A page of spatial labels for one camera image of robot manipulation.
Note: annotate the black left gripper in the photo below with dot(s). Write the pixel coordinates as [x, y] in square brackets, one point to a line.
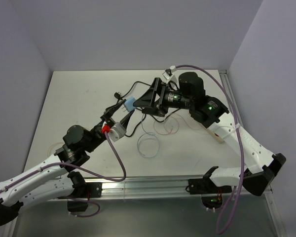
[106, 116]

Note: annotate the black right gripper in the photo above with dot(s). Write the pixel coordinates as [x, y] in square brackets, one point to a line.
[157, 107]

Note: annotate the blue charger plug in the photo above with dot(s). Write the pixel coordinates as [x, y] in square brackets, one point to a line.
[128, 105]

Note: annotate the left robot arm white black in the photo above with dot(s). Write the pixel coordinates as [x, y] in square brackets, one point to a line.
[59, 175]

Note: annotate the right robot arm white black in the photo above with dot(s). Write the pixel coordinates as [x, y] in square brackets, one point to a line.
[260, 166]

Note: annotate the beige power strip red sockets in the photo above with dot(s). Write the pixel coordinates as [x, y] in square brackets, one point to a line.
[215, 136]

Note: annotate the left wrist camera grey red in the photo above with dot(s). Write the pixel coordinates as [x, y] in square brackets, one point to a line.
[115, 132]

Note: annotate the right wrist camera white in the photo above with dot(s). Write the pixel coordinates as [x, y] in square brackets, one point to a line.
[169, 76]

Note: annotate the aluminium side rail right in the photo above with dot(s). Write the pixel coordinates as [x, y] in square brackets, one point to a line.
[227, 86]

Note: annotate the aluminium frame rail front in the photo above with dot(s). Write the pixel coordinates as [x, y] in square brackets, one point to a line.
[145, 187]

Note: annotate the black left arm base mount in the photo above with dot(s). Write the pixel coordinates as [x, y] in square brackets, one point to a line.
[80, 200]

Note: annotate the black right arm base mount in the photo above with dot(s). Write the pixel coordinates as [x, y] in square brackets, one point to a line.
[211, 195]

